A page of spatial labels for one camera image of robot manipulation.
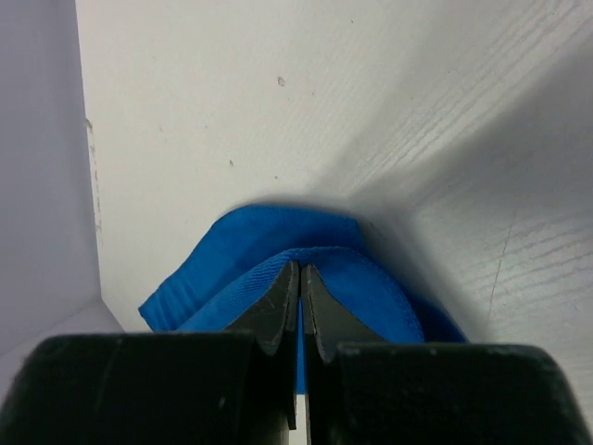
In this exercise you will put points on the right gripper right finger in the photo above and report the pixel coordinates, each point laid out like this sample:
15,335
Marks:
362,389

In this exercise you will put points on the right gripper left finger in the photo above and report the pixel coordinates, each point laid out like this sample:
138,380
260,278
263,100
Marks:
236,386

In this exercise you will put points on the blue microfiber towel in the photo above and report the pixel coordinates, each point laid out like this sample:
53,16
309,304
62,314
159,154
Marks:
237,260

